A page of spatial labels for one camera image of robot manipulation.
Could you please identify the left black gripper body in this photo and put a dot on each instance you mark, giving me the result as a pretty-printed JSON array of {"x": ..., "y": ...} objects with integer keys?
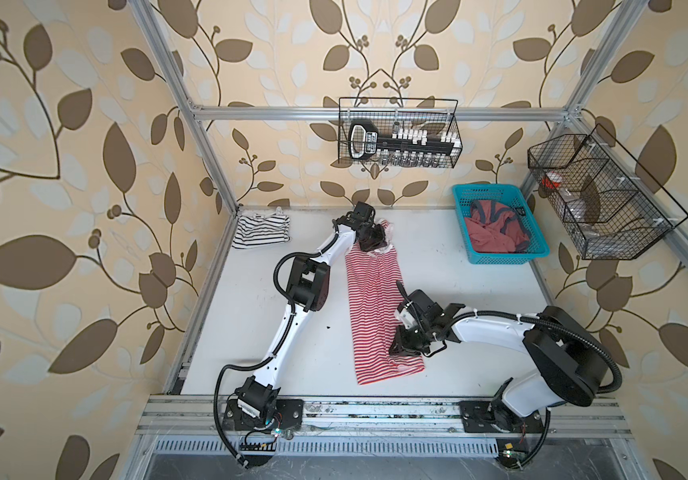
[{"x": 372, "y": 236}]

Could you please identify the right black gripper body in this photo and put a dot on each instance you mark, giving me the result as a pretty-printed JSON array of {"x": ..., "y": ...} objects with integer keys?
[{"x": 413, "y": 341}]

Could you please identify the red white striped tank top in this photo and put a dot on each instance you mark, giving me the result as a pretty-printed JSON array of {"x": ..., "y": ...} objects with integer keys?
[{"x": 373, "y": 297}]

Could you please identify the black white striped tank top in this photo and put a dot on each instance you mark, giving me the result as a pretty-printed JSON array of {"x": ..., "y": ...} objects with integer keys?
[{"x": 257, "y": 230}]

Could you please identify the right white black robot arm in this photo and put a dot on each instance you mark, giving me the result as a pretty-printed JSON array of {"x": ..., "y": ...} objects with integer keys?
[{"x": 570, "y": 365}]

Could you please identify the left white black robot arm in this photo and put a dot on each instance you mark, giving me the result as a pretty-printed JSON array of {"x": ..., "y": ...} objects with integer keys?
[{"x": 303, "y": 281}]

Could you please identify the dark red tank top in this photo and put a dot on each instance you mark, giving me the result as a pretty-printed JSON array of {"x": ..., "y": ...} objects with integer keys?
[{"x": 496, "y": 228}]

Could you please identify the black vial rack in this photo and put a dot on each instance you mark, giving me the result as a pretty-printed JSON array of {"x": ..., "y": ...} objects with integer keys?
[{"x": 415, "y": 148}]

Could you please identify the teal plastic basket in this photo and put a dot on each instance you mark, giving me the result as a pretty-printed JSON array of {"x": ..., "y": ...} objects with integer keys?
[{"x": 510, "y": 195}]

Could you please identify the red capped plastic bottle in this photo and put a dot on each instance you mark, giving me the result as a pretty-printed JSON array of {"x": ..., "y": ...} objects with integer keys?
[{"x": 552, "y": 186}]

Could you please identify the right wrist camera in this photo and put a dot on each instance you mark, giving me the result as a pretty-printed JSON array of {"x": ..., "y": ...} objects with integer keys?
[{"x": 404, "y": 312}]

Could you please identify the black white handled tool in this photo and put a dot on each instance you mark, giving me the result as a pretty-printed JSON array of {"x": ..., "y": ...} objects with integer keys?
[{"x": 362, "y": 140}]

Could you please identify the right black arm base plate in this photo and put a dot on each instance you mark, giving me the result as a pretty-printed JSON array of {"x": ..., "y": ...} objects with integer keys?
[{"x": 480, "y": 416}]

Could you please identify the back black wire basket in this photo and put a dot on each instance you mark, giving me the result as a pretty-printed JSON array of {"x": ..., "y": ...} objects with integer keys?
[{"x": 432, "y": 114}]

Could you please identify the black wire basket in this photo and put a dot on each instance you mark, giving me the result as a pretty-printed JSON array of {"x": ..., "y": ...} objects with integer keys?
[
  {"x": 432, "y": 114},
  {"x": 620, "y": 206}
]

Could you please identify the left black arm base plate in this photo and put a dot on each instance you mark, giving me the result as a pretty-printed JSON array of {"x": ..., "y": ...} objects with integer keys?
[{"x": 288, "y": 414}]

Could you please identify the right black wire basket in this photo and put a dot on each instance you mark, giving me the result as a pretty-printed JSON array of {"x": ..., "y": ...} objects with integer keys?
[{"x": 620, "y": 206}]

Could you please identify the aluminium front rail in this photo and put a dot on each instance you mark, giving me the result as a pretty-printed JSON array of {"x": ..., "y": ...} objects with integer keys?
[{"x": 370, "y": 416}]

